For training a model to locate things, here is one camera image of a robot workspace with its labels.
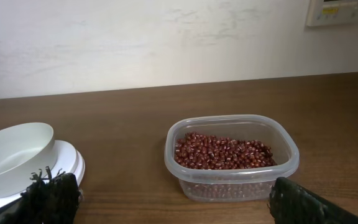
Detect white round bowl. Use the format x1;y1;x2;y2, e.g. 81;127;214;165
0;123;57;198

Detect white wall control panel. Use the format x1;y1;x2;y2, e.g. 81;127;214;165
306;0;358;27

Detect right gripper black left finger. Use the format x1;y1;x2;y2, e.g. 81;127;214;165
0;167;81;224

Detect clear plastic container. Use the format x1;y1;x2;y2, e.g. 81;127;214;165
164;114;300;202

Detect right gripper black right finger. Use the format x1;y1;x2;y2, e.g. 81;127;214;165
268;177;358;224

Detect red adzuki beans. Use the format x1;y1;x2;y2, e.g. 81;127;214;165
174;132;277;170

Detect white digital kitchen scale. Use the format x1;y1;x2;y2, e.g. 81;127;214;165
0;140;85;208

